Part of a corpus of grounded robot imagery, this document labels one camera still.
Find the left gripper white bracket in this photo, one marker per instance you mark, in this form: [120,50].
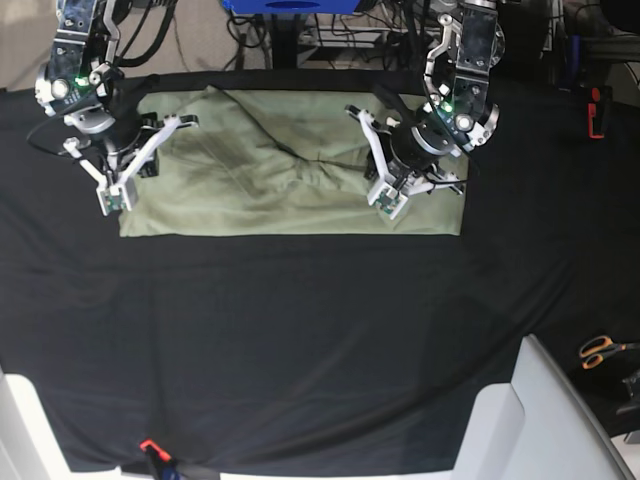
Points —
[404,159]

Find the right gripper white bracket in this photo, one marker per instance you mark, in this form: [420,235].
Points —
[115,151]

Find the light green T-shirt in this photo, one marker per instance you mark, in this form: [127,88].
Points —
[265,162]

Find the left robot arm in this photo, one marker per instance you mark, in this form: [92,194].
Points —
[456,117]

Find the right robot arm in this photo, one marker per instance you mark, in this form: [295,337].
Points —
[83,85]

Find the blue plastic box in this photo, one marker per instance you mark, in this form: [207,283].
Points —
[245,7]

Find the black table cloth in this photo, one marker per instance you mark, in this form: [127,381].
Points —
[321,355]

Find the red black clamp right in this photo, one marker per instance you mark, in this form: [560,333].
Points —
[596,113]

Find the red black clamp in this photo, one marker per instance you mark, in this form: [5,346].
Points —
[161,464]
[596,113]

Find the red black clamp front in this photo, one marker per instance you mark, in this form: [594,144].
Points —
[161,464]

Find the white chair armrest right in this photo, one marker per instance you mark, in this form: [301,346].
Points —
[536,426]

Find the white chair armrest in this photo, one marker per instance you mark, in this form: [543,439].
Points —
[536,426]
[29,449]

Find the white chair armrest left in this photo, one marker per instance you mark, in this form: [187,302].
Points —
[29,449]

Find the orange handled scissors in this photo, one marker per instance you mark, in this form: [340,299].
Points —
[595,351]

